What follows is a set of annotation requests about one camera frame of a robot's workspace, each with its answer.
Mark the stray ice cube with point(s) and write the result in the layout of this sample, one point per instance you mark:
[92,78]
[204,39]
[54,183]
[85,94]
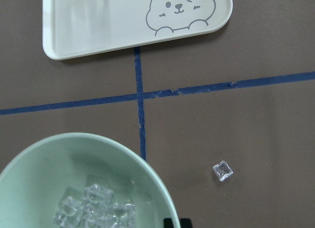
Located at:
[223,171]

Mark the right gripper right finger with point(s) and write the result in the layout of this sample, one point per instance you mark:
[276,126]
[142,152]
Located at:
[186,223]

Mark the ice cubes in bowl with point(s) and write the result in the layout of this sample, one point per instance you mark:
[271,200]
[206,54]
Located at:
[100,204]

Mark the white tray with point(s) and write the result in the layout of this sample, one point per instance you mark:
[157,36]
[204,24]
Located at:
[77,28]

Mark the green bowl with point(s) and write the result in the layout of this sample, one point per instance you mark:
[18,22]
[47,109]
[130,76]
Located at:
[33,183]

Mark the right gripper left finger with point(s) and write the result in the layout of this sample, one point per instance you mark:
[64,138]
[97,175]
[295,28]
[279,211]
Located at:
[167,223]

